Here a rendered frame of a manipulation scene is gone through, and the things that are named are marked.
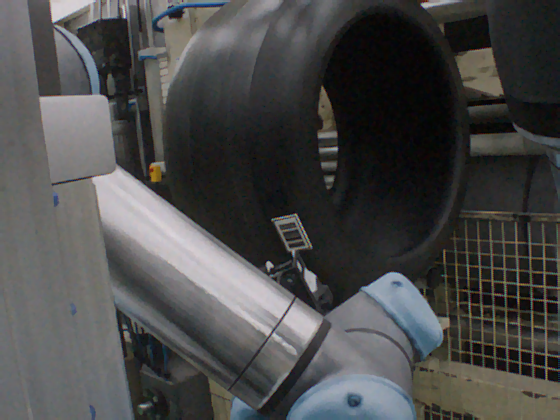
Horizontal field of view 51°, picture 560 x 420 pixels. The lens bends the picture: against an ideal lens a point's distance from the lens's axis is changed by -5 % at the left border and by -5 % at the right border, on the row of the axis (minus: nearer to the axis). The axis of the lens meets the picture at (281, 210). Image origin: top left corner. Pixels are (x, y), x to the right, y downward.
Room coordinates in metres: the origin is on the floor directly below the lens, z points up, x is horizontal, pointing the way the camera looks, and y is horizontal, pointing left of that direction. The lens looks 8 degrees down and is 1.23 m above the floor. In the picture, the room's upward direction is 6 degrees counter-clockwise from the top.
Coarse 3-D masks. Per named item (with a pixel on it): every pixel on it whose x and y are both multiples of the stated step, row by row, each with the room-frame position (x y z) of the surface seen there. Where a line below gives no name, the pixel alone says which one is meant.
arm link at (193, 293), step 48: (144, 192) 0.39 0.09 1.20; (144, 240) 0.36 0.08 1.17; (192, 240) 0.37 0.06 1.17; (144, 288) 0.35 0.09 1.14; (192, 288) 0.35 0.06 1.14; (240, 288) 0.36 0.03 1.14; (192, 336) 0.35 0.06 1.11; (240, 336) 0.35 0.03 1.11; (288, 336) 0.35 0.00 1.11; (336, 336) 0.36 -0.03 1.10; (384, 336) 0.41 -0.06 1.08; (240, 384) 0.35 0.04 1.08; (288, 384) 0.34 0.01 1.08; (336, 384) 0.33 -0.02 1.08; (384, 384) 0.33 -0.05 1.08
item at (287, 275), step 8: (296, 256) 0.69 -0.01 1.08; (288, 264) 0.69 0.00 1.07; (296, 264) 0.67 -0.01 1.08; (304, 264) 0.71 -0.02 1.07; (264, 272) 0.69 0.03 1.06; (272, 272) 0.70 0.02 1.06; (280, 272) 0.66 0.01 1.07; (288, 272) 0.66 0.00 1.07; (296, 272) 0.65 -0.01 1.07; (304, 272) 0.69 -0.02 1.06; (280, 280) 0.64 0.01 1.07; (288, 280) 0.67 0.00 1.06; (296, 280) 0.67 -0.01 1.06; (304, 280) 0.67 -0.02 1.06; (288, 288) 0.66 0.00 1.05; (296, 288) 0.66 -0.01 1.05; (304, 288) 0.66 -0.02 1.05; (296, 296) 0.66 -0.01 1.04; (304, 296) 0.66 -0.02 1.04; (312, 296) 0.67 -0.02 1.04; (312, 304) 0.66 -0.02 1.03; (320, 304) 0.68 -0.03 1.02; (320, 312) 0.67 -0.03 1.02
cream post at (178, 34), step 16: (160, 0) 1.37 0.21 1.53; (192, 0) 1.28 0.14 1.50; (208, 0) 1.30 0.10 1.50; (224, 0) 1.33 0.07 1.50; (192, 16) 1.29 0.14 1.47; (208, 16) 1.30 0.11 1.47; (176, 32) 1.33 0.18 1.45; (192, 32) 1.29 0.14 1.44; (176, 48) 1.34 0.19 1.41; (224, 400) 1.33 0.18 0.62; (224, 416) 1.33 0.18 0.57
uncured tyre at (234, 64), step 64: (256, 0) 1.01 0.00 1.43; (320, 0) 0.95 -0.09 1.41; (384, 0) 1.04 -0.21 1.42; (192, 64) 1.01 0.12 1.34; (256, 64) 0.89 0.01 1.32; (320, 64) 0.91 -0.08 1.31; (384, 64) 1.34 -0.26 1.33; (448, 64) 1.16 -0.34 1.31; (192, 128) 0.96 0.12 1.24; (256, 128) 0.87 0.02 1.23; (384, 128) 1.40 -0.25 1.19; (448, 128) 1.28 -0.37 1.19; (192, 192) 0.98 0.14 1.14; (256, 192) 0.88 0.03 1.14; (320, 192) 0.89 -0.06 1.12; (384, 192) 1.37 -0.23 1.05; (448, 192) 1.16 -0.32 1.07; (256, 256) 0.94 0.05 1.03; (320, 256) 0.90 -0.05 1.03; (384, 256) 1.23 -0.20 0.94
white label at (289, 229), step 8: (288, 216) 0.87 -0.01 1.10; (296, 216) 0.86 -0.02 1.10; (280, 224) 0.87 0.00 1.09; (288, 224) 0.87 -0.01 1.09; (296, 224) 0.87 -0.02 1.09; (280, 232) 0.88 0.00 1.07; (288, 232) 0.88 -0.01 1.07; (296, 232) 0.87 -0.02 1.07; (304, 232) 0.87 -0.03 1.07; (288, 240) 0.88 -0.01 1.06; (296, 240) 0.88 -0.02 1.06; (304, 240) 0.87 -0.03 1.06; (288, 248) 0.89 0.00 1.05; (296, 248) 0.88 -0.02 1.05; (304, 248) 0.88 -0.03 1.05
